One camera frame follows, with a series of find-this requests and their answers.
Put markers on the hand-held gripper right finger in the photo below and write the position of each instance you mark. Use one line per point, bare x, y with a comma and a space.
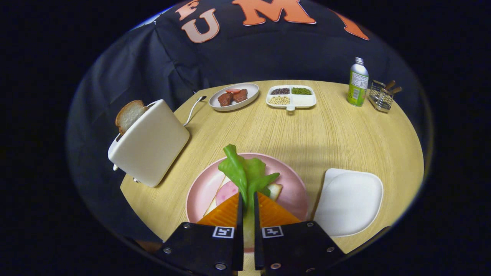
257, 237

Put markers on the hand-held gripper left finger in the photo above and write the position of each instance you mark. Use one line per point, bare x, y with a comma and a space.
240, 237

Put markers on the green lettuce leaf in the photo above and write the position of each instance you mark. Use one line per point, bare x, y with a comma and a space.
245, 172

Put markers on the toasted bread slice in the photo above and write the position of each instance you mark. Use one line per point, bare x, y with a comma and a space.
128, 115

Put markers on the pink ham slice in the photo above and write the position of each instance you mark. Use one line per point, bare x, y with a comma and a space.
227, 193

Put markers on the white bread slice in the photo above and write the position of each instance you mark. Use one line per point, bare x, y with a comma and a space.
275, 191

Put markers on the pink round plate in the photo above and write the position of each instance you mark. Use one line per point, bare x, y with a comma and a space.
291, 191

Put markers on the white square plate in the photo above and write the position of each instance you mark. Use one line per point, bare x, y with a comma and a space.
349, 203

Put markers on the white toaster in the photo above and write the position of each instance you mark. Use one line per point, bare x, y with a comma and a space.
153, 145

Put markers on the brown meat piece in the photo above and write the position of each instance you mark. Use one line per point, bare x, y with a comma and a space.
225, 99
240, 96

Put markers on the pile of yellow soybeans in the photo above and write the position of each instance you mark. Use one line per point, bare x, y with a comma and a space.
279, 100

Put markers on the white divided dish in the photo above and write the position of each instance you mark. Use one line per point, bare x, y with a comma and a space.
303, 101

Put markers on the red sausage slice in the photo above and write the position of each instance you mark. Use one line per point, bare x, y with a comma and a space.
233, 91

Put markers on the white oval plate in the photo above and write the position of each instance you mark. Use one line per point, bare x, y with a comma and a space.
249, 90

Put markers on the pile of dark beans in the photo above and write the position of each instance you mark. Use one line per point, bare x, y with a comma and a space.
280, 91

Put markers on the pile of green beans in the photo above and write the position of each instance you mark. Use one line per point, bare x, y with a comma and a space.
301, 91

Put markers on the black backdrop cloth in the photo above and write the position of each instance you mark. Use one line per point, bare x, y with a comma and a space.
268, 57

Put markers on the green bottle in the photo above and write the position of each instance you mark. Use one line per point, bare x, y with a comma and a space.
357, 86

